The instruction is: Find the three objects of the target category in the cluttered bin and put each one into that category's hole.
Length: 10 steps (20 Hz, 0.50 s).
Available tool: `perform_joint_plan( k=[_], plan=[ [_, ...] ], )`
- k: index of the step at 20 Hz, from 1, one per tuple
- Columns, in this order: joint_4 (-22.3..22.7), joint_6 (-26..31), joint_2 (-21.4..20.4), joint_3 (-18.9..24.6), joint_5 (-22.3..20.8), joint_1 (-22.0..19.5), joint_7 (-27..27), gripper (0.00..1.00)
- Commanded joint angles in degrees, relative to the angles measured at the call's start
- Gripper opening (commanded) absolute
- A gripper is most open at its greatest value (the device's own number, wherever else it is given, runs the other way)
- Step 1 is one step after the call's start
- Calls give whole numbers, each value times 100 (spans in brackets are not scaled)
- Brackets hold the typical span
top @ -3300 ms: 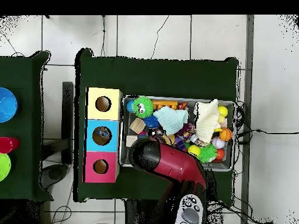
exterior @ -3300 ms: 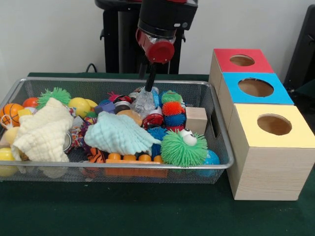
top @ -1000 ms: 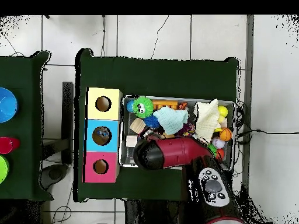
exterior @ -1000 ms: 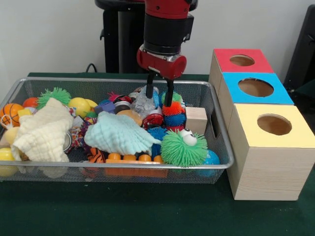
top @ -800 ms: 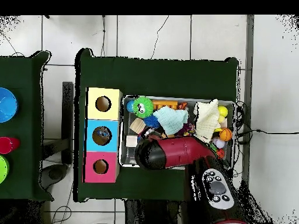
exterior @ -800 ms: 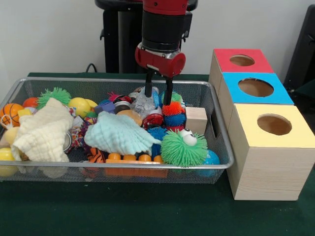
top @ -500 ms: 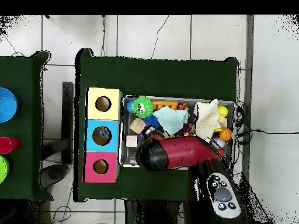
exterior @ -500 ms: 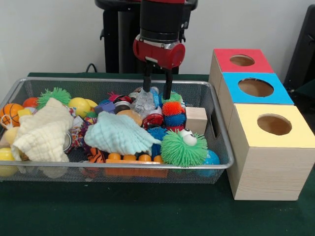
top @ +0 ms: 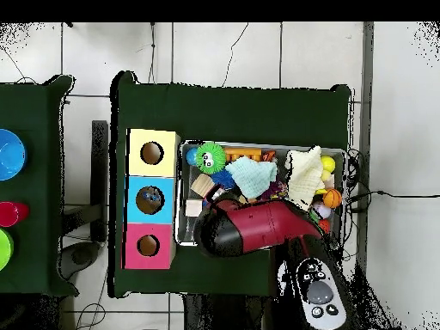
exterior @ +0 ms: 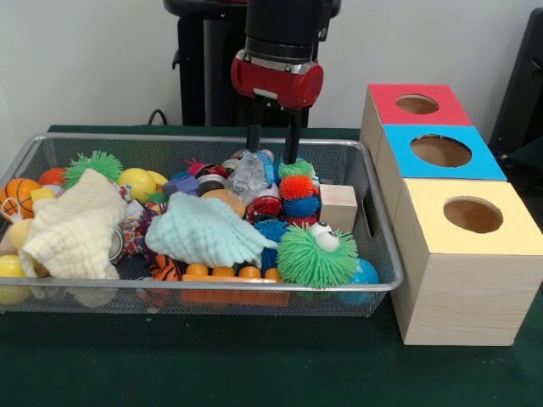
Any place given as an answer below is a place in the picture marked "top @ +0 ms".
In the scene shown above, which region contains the green puffer ball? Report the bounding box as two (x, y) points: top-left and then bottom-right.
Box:
(194, 141), (228, 175)

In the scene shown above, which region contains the light blue waffle cloth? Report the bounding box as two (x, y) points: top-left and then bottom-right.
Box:
(224, 156), (278, 199)

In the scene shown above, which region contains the clear plastic bottle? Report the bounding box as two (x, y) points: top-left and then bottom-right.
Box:
(138, 188), (163, 209)

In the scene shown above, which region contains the cream waffle cloth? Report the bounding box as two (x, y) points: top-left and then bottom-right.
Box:
(284, 145), (326, 211)

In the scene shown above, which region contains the shallow clear mesh bin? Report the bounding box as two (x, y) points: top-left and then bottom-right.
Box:
(174, 139), (348, 254)

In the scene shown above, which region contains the wooden box with three holes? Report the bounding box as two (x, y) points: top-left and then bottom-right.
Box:
(121, 128), (182, 270)

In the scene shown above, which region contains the blue puffer ball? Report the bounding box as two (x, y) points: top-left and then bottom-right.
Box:
(211, 169), (236, 191)

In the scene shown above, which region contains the wavy wooden block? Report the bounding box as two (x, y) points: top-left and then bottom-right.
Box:
(190, 173), (216, 198)

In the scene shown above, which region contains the orange toy brick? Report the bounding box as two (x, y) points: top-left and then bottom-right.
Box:
(224, 147), (263, 162)

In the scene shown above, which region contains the wooden cube block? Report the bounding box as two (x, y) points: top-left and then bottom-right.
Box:
(185, 199), (204, 217)

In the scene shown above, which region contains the white baseball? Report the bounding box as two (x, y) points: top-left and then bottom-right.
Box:
(312, 200), (332, 220)

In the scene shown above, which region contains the yellow ball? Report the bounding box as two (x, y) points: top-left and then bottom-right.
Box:
(321, 155), (337, 174)

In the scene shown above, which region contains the small orange basketball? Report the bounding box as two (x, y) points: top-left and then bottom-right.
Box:
(321, 187), (344, 210)

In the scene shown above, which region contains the black robot stand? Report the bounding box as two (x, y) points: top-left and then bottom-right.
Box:
(183, 293), (272, 330)

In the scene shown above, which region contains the grey rounded base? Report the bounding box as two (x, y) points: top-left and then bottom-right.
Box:
(59, 241), (101, 279)

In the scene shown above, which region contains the dark green side table cloth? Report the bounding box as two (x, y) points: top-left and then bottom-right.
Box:
(0, 74), (79, 296)

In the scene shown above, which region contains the red toy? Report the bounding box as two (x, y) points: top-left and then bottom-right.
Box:
(0, 201), (30, 228)

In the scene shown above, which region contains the blue bowl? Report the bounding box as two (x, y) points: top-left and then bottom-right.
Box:
(0, 128), (28, 182)

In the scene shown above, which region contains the black cable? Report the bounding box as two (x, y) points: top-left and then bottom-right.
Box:
(346, 189), (440, 204)

